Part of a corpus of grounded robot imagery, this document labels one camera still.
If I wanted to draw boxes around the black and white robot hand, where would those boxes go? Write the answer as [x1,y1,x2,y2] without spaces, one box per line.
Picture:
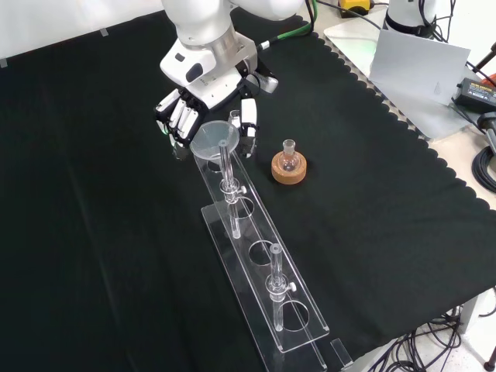
[153,40,260,160]

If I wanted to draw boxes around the clear plastic funnel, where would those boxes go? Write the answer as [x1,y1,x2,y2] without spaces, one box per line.
[188,120,240,174]

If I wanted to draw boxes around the clear acrylic funnel stand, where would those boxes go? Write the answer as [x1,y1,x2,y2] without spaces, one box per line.
[191,139,330,369]

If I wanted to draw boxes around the small round-bottom glass flask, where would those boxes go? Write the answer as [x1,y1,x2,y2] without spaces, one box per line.
[277,139,300,173]

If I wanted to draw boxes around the yellow stop button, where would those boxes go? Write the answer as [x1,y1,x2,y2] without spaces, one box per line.
[336,0,373,19]

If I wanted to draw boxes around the black cloth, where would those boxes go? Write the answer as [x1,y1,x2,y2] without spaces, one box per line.
[0,9,496,372]

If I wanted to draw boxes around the pale board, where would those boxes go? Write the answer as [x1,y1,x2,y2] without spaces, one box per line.
[367,29,472,106]

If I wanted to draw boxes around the black power adapter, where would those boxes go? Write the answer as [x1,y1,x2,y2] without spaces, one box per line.
[456,77,496,114]

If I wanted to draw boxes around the small clear plastic block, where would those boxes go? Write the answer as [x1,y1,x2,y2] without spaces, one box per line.
[329,338,354,368]

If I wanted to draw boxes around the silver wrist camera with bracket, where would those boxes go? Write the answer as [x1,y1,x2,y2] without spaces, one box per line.
[234,33,280,94]

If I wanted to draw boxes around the green cable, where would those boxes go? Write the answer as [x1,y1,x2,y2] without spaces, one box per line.
[258,0,321,50]

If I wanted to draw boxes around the cork ring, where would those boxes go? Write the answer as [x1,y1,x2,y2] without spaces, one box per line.
[270,151,308,184]

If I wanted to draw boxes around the grey metal base plate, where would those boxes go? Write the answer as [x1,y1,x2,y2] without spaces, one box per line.
[324,17,484,140]

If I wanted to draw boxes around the grey cable connector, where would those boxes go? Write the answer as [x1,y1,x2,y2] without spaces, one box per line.
[477,112,496,154]

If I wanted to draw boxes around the coiled black cable bundle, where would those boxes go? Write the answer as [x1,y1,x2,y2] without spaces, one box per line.
[471,145,496,193]

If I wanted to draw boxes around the tangled black floor cables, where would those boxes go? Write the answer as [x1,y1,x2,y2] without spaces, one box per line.
[383,305,496,372]

